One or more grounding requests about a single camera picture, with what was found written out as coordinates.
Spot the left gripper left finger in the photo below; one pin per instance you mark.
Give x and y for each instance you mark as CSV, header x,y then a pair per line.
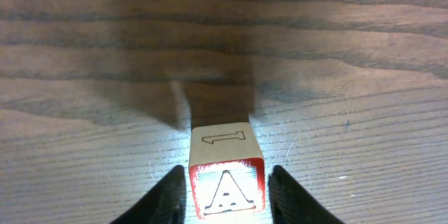
x,y
164,203

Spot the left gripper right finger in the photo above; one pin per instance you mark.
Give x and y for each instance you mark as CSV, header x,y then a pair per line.
x,y
291,204

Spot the red A block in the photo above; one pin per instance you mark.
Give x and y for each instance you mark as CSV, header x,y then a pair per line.
x,y
227,171

